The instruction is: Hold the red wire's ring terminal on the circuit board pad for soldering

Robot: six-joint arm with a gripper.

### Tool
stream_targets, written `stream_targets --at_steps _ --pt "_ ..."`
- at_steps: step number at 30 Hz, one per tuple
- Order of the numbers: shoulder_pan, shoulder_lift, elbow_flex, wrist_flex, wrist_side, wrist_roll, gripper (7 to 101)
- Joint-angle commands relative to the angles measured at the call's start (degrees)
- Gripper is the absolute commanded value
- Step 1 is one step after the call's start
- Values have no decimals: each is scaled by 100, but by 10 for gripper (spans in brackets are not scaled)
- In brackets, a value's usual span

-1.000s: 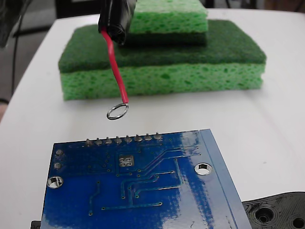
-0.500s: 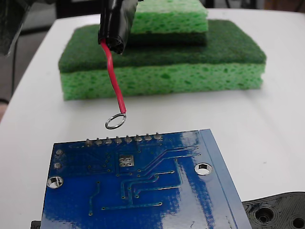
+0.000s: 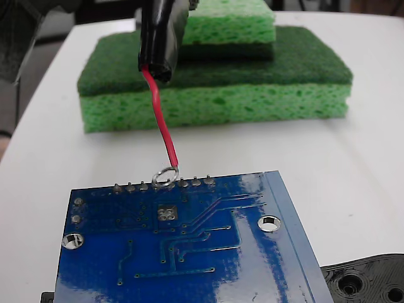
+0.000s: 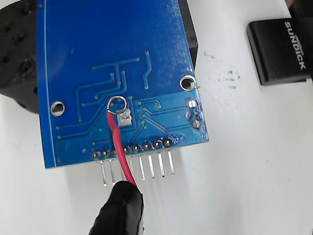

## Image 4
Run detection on black Sundick case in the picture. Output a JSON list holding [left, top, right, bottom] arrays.
[[246, 17, 313, 86]]

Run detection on blue printed circuit board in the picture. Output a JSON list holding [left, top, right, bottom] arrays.
[[36, 0, 210, 188]]

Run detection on black plastic fixture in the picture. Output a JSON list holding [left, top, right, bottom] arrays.
[[0, 0, 199, 116]]

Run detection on red wire with loop end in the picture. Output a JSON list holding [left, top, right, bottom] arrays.
[[107, 95, 137, 187]]

